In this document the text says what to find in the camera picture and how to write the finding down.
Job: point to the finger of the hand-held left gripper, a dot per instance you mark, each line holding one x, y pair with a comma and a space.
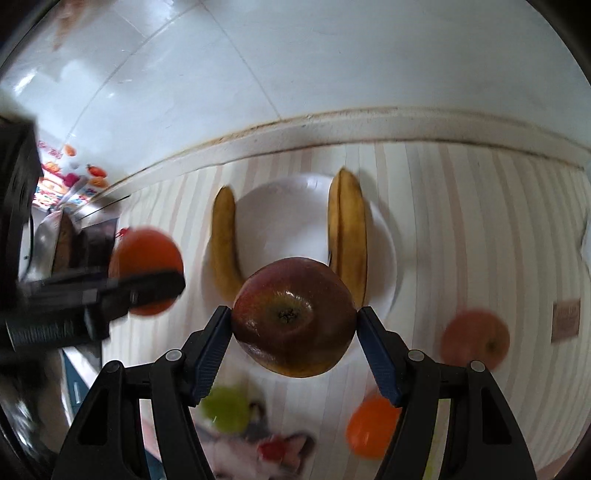
152, 284

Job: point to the white plate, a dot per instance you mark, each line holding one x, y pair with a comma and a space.
281, 217

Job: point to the deep orange orange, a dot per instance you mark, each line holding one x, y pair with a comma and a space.
147, 251

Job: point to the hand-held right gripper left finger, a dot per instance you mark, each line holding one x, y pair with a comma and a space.
212, 355

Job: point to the small red counter sticker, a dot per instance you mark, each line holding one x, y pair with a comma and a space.
122, 233

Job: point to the striped mat with cat print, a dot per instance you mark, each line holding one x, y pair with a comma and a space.
461, 230

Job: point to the small orange-red apple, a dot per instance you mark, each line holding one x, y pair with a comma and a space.
475, 339

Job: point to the colourful wall stickers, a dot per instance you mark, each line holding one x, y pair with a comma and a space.
94, 171

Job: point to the small red fruit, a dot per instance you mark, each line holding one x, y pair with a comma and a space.
271, 450

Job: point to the green apple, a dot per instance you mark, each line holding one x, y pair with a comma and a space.
226, 408

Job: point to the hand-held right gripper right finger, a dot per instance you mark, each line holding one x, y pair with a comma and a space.
376, 355

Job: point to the bright orange orange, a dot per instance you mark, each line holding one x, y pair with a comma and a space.
369, 429

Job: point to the large dark red apple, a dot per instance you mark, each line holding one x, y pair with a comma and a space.
295, 318

